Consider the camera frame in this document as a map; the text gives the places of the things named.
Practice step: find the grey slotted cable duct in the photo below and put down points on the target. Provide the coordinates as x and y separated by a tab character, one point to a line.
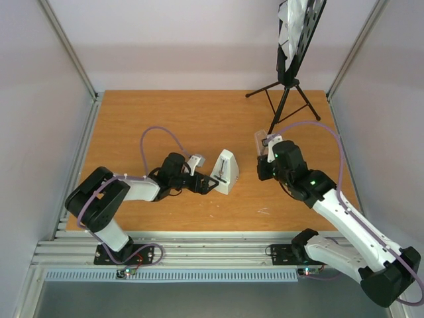
155	275

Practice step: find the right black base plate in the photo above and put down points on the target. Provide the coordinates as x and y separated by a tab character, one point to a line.
281	255

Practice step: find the left aluminium frame post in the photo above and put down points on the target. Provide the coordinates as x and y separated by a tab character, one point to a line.
64	40

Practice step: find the aluminium frame post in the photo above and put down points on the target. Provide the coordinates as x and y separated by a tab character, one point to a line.
64	40
369	24

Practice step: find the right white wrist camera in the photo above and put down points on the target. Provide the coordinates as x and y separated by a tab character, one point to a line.
270	142

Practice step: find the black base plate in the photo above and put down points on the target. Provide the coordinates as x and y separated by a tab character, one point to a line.
281	255
130	255

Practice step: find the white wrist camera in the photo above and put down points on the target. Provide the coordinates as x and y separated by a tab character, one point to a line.
194	161
270	142

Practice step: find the white metronome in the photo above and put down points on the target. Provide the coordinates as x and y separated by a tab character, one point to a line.
225	171

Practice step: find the right aluminium frame post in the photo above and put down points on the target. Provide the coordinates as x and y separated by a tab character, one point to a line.
369	24

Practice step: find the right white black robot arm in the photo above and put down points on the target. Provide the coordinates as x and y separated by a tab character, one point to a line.
382	268

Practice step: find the black music stand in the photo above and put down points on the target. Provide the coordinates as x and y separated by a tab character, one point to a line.
288	69

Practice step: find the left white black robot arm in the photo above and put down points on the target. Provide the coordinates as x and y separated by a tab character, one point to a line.
96	200

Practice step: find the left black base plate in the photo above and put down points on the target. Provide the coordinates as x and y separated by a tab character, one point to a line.
130	255

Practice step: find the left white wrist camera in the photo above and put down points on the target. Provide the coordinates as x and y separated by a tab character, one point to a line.
194	161

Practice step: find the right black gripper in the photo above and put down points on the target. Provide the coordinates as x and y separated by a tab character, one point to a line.
263	170

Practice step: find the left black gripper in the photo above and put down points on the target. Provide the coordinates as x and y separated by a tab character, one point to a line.
204	189

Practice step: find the aluminium rail base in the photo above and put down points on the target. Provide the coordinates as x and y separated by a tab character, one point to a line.
190	249

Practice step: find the clear plastic metronome cover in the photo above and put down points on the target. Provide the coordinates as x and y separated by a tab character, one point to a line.
260	138

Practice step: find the white sheet music paper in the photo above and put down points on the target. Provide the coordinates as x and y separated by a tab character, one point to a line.
291	14

